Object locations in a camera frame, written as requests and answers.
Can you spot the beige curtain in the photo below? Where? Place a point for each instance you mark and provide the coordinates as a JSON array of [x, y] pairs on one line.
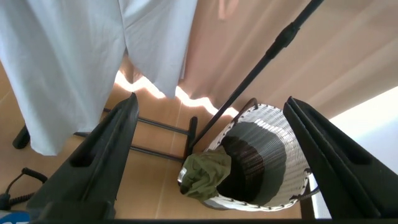
[[311, 77]]

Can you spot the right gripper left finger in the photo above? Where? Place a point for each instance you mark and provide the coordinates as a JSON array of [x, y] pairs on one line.
[[90, 168]]

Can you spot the green long-sleeved shirt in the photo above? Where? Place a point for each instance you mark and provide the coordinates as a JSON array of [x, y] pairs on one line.
[[205, 171]]

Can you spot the white laundry basket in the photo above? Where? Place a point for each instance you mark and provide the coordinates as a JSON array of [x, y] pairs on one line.
[[280, 149]]

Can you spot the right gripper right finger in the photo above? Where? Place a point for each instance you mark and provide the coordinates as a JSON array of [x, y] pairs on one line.
[[348, 174]]

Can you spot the black clothes rack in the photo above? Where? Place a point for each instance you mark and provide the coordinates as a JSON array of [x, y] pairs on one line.
[[248, 77]]

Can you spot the pale grey shorts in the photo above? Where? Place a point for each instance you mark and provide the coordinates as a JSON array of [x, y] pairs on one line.
[[62, 62]]

